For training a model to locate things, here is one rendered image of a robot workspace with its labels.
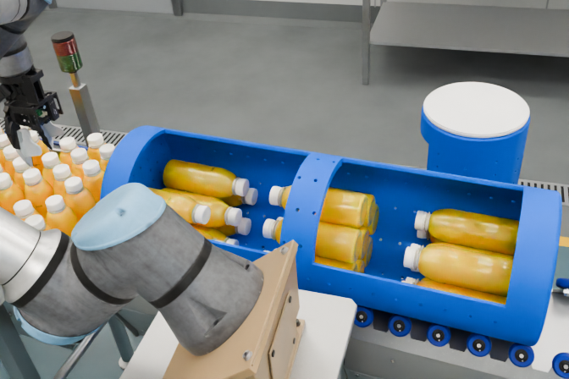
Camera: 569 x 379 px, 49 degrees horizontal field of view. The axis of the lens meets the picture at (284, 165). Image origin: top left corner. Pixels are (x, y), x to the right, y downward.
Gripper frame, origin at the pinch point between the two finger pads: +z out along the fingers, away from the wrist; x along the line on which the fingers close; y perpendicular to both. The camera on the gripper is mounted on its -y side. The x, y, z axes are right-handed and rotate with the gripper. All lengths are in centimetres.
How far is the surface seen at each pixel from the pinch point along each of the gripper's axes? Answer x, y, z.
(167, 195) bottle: 3.9, 27.6, 8.9
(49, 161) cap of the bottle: 12.4, -11.4, 13.3
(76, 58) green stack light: 45, -24, 3
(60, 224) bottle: -2.5, 1.6, 18.0
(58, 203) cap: -0.9, 1.3, 13.2
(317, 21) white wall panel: 334, -54, 120
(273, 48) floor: 289, -72, 122
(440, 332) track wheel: -1, 87, 26
